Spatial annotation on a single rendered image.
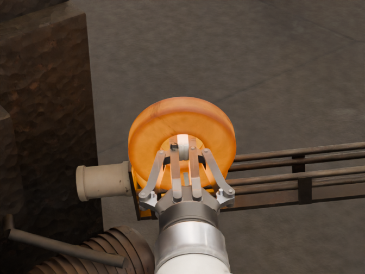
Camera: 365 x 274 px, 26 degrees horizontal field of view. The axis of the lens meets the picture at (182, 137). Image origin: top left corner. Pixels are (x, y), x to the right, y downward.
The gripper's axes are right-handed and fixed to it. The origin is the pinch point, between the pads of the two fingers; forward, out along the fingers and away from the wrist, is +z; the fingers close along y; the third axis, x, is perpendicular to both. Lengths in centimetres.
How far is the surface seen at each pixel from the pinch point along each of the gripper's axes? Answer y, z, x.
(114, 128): -17, 113, -90
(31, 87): -25.1, 25.5, -8.9
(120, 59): -15, 156, -92
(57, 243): -20.9, 4.6, -26.3
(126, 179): -8.8, 7.8, -15.3
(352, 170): 28.0, 6.2, -13.5
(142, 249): -6.7, 8.1, -32.6
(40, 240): -23.6, 4.5, -25.3
